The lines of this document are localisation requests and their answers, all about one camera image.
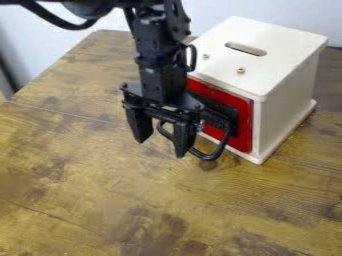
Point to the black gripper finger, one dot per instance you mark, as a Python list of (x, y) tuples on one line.
[(184, 138), (141, 124)]

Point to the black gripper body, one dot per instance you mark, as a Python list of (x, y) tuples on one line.
[(165, 61)]

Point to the red drawer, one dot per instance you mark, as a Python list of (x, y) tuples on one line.
[(228, 111)]

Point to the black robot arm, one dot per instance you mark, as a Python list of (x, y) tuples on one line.
[(79, 14)]

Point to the white wooden box cabinet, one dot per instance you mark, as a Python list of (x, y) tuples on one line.
[(257, 68)]

